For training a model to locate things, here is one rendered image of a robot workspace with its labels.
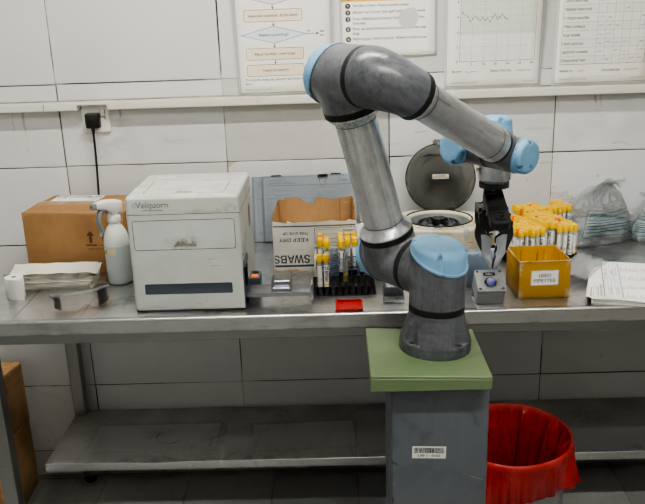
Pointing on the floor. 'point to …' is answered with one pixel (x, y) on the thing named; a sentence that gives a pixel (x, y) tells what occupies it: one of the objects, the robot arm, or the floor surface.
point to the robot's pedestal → (436, 446)
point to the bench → (5, 318)
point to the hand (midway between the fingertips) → (492, 264)
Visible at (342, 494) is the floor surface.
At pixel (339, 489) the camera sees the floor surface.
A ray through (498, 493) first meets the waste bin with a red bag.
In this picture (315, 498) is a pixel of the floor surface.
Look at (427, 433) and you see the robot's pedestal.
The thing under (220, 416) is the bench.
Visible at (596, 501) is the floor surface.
